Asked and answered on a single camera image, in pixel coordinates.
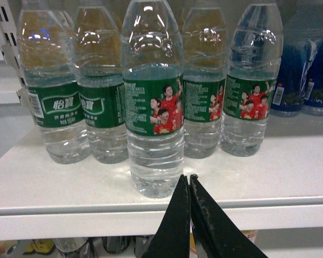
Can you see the blue sports drink bottle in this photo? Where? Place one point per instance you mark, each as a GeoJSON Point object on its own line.
{"type": "Point", "coordinates": [303, 34]}
{"type": "Point", "coordinates": [313, 100]}

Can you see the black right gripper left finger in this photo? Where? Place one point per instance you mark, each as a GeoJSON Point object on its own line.
{"type": "Point", "coordinates": [172, 238]}

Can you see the water bottle barcode label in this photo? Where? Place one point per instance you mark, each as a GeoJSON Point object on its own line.
{"type": "Point", "coordinates": [45, 59]}

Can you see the water bottle green label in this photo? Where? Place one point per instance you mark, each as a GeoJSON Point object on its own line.
{"type": "Point", "coordinates": [96, 56]}
{"type": "Point", "coordinates": [253, 66]}
{"type": "Point", "coordinates": [152, 68]}

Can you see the water bottle rear left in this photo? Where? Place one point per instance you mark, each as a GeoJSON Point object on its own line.
{"type": "Point", "coordinates": [204, 37]}

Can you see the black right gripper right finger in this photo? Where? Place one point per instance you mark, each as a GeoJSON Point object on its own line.
{"type": "Point", "coordinates": [215, 234]}

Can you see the white upper shelf board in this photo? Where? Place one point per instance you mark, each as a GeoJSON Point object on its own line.
{"type": "Point", "coordinates": [281, 186]}

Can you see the white slotted shelf upright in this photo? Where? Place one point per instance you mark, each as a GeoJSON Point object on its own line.
{"type": "Point", "coordinates": [12, 85]}

